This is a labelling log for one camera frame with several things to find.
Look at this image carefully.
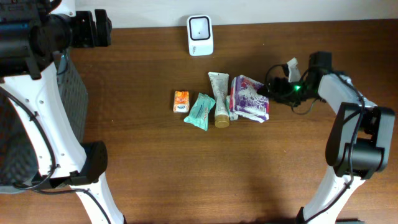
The grey plastic mesh basket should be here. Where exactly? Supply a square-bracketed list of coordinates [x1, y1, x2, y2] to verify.
[1, 52, 88, 194]

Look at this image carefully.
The small green tissue packet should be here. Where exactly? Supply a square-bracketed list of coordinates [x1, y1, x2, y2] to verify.
[226, 95, 239, 121]

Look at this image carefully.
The white barcode scanner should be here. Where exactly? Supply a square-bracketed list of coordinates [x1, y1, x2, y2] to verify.
[187, 15, 214, 57]

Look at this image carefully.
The orange white packet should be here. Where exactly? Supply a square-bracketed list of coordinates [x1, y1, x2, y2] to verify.
[173, 91, 190, 113]

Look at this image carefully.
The pink floral pad package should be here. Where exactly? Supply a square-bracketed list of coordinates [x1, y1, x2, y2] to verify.
[229, 75, 269, 123]

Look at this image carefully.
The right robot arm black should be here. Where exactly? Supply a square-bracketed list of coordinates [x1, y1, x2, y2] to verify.
[257, 51, 396, 223]

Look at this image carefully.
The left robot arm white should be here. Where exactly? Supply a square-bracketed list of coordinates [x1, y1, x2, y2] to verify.
[1, 0, 126, 223]

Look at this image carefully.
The white tube gold cap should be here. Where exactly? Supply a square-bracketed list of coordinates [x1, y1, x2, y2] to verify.
[208, 72, 229, 128]

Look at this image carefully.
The teal wipes packet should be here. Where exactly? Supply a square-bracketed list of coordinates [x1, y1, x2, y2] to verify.
[183, 93, 216, 131]

